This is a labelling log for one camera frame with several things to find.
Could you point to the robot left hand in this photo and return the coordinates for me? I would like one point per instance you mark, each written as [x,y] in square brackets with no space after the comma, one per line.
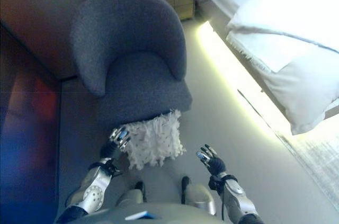
[110,150]

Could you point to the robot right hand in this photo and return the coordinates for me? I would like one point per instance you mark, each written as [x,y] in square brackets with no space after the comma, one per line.
[215,164]

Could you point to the white fringed cushion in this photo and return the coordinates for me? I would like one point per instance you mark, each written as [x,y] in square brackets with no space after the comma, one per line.
[156,139]

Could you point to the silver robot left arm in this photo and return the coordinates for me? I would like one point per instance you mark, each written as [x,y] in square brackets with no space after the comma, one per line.
[91,192]

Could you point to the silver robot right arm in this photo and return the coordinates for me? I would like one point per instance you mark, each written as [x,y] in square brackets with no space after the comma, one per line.
[238,197]

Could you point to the robot right leg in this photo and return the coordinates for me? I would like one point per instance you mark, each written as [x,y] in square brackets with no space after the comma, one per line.
[198,195]

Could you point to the robot leg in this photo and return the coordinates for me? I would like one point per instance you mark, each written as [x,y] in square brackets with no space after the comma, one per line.
[132,195]
[198,195]

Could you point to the robot left leg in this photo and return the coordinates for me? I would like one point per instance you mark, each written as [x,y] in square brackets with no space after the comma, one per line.
[132,195]

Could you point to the grey robot torso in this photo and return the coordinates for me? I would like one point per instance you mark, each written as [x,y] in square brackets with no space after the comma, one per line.
[106,216]

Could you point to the glossy brown cabinet front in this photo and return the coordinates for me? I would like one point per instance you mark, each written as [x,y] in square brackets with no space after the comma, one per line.
[26,128]

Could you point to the pale patterned rug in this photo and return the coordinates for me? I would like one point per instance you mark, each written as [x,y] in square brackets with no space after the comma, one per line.
[317,160]

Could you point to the grey upholstered armchair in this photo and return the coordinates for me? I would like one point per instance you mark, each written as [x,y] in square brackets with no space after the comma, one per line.
[124,36]

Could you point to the beige fringed bed throw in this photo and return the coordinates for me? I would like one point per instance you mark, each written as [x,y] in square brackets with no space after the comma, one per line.
[249,52]

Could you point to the bed with white sheets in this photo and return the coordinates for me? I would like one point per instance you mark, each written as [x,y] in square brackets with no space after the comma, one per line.
[286,22]

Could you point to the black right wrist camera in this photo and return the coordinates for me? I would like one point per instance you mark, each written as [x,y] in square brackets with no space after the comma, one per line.
[214,181]

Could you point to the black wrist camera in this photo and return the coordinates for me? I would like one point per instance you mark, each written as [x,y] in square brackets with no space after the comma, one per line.
[214,181]
[112,168]

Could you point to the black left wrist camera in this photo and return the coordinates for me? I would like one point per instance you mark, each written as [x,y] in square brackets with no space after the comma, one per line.
[112,168]

